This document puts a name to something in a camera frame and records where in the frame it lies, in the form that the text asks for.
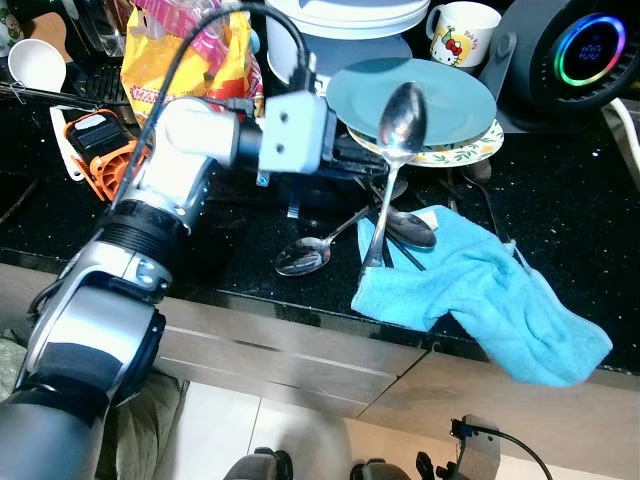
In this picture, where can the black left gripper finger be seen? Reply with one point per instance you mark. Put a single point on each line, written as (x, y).
(378, 172)
(380, 147)

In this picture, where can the large steel spoon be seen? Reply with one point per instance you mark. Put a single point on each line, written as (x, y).
(403, 118)

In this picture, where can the teal plate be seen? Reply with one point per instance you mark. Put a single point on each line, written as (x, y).
(450, 100)

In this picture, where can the white plate with lemon print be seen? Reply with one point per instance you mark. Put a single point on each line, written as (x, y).
(470, 152)

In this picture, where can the blue terry towel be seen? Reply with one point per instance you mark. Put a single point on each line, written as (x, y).
(480, 290)

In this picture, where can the robot right leg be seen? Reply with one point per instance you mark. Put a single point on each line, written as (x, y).
(382, 470)

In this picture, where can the robot leg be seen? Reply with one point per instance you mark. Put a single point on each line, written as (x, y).
(382, 470)
(258, 467)

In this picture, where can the wide grey cabinet door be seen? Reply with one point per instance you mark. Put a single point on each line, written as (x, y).
(540, 420)

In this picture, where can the white rice cooker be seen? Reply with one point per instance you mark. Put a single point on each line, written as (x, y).
(350, 20)

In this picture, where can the white cartoon mug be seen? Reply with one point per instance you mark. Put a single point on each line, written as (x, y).
(470, 35)

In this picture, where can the robot left leg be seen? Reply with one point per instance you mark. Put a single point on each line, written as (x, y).
(258, 467)

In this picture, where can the pink striped plastic bag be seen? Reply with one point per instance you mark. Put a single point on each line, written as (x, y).
(190, 25)

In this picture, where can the orange and black device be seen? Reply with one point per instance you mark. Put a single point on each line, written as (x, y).
(100, 150)

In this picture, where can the green woven sack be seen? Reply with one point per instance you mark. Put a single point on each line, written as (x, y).
(150, 430)

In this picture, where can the small white cup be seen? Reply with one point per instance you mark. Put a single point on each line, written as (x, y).
(38, 62)

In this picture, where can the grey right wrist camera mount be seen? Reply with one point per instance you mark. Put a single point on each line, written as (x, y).
(482, 455)

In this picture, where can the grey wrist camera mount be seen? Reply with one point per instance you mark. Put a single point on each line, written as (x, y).
(295, 130)
(482, 455)

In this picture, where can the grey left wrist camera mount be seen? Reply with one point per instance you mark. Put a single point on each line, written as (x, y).
(295, 130)

